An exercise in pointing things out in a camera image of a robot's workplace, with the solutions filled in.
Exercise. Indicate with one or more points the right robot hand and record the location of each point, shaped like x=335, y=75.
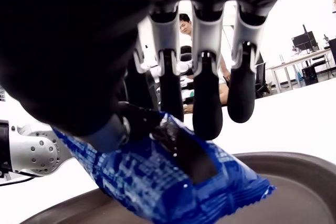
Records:
x=65, y=51

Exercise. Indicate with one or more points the blue Oreo cookie package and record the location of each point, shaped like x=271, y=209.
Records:
x=147, y=176

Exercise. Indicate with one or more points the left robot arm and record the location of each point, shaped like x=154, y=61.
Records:
x=34, y=153

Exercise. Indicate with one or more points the seated person white shirt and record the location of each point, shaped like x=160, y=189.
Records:
x=185, y=26

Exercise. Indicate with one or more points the black office chair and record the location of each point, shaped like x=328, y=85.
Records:
x=262, y=79

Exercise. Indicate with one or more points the white office desk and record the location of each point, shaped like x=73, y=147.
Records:
x=291, y=64

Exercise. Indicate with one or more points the blue plastic bag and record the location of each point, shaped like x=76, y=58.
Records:
x=298, y=75

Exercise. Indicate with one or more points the black computer monitor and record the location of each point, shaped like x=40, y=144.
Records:
x=305, y=41

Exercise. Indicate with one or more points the black computer tower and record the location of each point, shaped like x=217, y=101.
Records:
x=309, y=75

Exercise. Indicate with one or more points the round brown tray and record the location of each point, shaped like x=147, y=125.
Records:
x=294, y=190

